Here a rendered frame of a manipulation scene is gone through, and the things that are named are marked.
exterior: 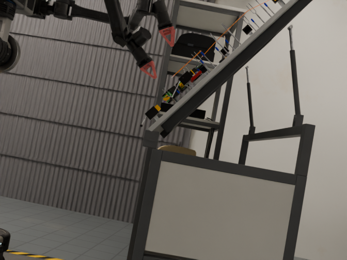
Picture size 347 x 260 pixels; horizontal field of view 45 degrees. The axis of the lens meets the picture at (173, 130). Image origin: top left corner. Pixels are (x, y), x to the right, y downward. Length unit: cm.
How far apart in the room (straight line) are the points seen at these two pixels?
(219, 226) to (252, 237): 13
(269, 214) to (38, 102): 359
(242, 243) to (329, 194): 294
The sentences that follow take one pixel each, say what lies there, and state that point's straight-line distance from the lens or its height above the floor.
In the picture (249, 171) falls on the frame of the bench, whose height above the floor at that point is 78.
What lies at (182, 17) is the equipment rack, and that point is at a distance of 334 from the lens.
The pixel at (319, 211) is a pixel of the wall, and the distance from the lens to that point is 453.
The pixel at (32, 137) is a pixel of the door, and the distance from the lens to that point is 484.
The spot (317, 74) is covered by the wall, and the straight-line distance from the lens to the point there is 460.
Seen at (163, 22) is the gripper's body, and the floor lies 135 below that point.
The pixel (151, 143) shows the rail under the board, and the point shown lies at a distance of 159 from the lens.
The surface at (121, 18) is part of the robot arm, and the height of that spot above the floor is 133.
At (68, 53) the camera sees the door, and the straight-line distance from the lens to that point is 482.
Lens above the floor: 79
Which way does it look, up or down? 3 degrees up
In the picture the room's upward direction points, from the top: 10 degrees clockwise
